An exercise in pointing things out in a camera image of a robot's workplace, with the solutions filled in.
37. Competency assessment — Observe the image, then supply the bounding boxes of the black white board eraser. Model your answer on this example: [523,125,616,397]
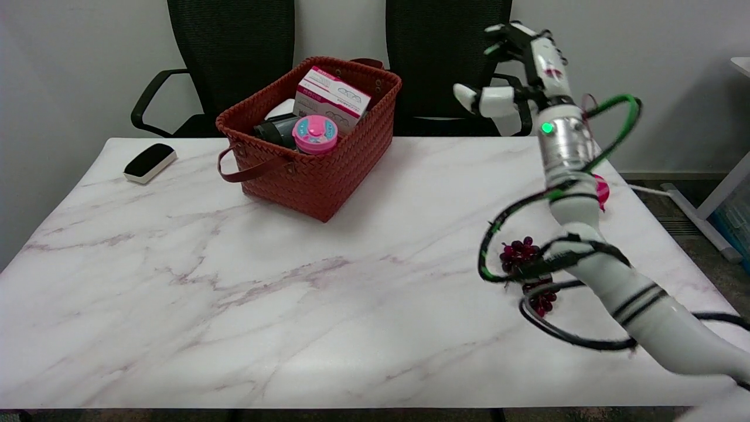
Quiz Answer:
[124,143,178,185]

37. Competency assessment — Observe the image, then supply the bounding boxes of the white pink paper box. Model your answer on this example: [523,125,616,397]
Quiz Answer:
[292,66,372,134]

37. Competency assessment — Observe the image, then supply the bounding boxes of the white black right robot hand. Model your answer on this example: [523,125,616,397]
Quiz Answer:
[453,22,576,120]

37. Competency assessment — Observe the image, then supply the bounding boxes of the dark tinted plastic bottle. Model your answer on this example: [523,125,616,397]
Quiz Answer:
[253,114,301,149]

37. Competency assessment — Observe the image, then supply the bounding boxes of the white desk leg frame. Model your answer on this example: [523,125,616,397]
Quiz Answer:
[661,57,750,263]

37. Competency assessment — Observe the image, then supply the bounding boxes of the dark red grape bunch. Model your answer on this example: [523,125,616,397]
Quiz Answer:
[499,236,560,318]

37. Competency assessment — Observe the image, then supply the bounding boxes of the black mesh office chair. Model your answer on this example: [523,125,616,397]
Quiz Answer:
[130,0,296,139]
[385,0,534,137]

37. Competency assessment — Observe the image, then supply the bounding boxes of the brown woven storage basket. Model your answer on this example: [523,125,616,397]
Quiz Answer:
[216,56,403,223]

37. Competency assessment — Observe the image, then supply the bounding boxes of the green black robot cable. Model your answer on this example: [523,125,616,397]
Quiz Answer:
[478,94,643,284]

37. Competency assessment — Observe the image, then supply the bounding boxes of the magenta ball toy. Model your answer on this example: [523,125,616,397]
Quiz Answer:
[592,173,611,212]

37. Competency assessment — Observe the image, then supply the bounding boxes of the pink round toy jar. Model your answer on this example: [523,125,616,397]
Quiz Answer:
[292,114,339,155]

